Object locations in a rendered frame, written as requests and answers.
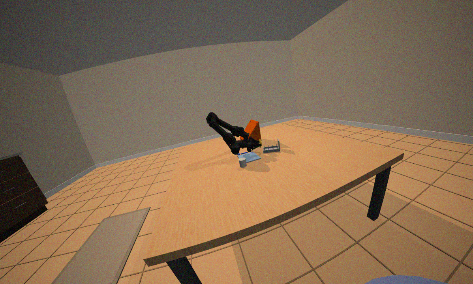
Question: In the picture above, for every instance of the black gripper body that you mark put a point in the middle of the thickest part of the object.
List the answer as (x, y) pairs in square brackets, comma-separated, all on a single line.
[(247, 145)]

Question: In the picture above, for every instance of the grey cylinder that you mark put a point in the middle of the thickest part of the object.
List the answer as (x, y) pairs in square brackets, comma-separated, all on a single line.
[(242, 162)]

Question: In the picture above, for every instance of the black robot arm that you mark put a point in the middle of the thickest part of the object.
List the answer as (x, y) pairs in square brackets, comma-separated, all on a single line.
[(229, 138)]

